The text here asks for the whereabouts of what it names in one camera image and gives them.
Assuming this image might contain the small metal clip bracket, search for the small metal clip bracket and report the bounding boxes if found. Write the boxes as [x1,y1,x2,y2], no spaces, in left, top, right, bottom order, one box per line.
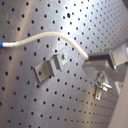
[94,72,111,100]

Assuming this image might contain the grey metal cable clip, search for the grey metal cable clip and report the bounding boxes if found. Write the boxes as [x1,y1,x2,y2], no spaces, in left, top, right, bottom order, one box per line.
[35,49,68,82]

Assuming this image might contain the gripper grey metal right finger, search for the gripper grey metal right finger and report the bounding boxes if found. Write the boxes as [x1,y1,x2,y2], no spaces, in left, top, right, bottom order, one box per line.
[88,43,128,66]

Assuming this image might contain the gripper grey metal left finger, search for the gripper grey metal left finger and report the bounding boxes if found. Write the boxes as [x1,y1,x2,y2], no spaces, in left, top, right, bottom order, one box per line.
[82,61,127,95]

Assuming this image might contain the white braided cable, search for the white braided cable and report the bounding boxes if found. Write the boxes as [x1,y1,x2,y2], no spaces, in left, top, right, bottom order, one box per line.
[0,31,90,61]

